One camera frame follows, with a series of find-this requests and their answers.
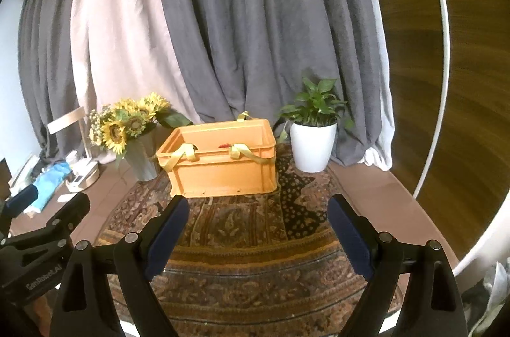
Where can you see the white desk lamp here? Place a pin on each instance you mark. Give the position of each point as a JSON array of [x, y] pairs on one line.
[[65, 121]]

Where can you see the white round hoop frame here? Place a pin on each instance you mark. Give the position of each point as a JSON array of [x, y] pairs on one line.
[[447, 42]]

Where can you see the white round tray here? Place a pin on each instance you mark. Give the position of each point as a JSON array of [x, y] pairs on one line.
[[83, 177]]

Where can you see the grey curtain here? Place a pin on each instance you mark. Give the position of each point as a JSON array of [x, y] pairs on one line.
[[259, 22], [48, 62]]

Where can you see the blue cloth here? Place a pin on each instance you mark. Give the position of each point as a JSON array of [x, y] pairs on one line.
[[50, 183]]

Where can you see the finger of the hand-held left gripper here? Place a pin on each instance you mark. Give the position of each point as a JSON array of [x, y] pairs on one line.
[[71, 211], [22, 199]]

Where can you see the round patterned rug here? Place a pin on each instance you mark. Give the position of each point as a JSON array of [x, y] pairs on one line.
[[247, 225]]

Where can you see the orange plastic crate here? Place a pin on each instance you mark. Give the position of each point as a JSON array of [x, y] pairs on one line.
[[223, 173]]

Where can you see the sunflower bouquet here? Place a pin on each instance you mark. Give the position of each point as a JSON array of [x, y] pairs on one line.
[[119, 125]]

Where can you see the green leafy plant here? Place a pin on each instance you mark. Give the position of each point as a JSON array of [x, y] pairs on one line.
[[314, 104]]

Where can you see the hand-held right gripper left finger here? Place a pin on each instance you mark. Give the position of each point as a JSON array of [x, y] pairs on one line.
[[167, 237]]

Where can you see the white plant pot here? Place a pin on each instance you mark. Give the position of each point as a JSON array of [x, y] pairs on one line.
[[312, 147]]

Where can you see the grey ribbed vase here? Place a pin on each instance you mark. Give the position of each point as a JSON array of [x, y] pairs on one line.
[[143, 161]]

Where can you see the white sheer curtain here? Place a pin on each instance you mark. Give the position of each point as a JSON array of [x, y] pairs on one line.
[[380, 102]]

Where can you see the beige curtain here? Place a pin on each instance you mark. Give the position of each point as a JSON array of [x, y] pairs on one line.
[[119, 34]]

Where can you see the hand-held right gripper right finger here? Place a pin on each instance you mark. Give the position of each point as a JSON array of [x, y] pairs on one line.
[[350, 237]]

